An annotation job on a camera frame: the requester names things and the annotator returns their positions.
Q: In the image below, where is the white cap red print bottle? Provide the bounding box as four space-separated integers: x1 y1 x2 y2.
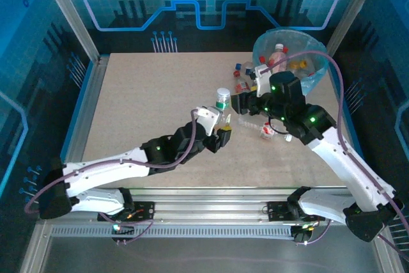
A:
238 115 293 142

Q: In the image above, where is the blue cap clear bottle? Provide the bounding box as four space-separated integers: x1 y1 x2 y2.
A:
233 61 256 79

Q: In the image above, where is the translucent trash bin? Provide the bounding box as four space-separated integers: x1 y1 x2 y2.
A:
252 27 328 97

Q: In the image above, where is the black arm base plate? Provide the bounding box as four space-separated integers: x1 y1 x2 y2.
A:
266 201 326 222
96 201 157 222

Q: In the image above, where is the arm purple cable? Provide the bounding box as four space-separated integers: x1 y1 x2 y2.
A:
259 51 409 263
24 109 201 247

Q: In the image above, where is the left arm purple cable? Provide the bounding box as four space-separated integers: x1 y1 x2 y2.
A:
24 109 201 247

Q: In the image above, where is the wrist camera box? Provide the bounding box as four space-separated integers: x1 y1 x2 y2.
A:
254 64 273 97
195 105 225 137

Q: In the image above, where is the red cap red label bottle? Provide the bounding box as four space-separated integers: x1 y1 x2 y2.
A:
235 77 252 94

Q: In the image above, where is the aluminium table side rail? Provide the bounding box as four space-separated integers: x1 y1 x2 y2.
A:
52 55 111 191

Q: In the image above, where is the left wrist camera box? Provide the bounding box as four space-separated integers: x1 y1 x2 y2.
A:
195 105 225 137

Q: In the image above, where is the clear bottle green neck label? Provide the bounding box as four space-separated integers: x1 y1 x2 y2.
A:
215 87 232 111

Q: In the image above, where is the arm base connector module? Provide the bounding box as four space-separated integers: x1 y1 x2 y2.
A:
110 218 135 236
289 221 313 244

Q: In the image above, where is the pink label drink bottle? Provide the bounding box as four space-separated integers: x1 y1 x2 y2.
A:
267 43 289 73

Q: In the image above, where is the brushed metal front panel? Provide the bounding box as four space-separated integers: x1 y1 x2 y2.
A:
19 215 405 273

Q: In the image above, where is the slotted grey cable duct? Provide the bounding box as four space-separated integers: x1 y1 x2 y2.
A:
49 226 297 239

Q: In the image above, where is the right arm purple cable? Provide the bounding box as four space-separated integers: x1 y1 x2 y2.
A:
259 51 409 263

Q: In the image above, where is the aluminium front rail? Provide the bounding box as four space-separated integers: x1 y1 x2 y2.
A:
41 186 384 222

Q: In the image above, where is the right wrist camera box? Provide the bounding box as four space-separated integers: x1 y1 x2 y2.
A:
254 64 273 97

